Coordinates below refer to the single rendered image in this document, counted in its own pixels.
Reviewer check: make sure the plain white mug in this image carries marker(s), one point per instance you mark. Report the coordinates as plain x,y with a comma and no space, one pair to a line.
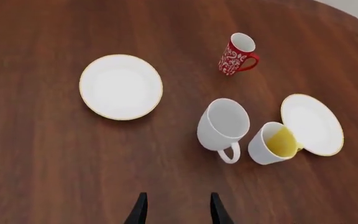
219,130

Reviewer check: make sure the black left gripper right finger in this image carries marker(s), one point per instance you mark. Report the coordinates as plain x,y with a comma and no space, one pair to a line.
219,211

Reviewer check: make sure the white mug with yellow inside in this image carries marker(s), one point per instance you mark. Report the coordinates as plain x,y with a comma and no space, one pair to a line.
266,149

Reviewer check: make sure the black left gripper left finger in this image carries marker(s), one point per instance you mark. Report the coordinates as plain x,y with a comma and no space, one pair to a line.
138,211

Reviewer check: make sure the red mug with white pattern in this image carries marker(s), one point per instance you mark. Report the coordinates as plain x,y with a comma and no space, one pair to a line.
233,59

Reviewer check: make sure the white plate with gold rim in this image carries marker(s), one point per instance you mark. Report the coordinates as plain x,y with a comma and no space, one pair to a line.
121,87
314,123

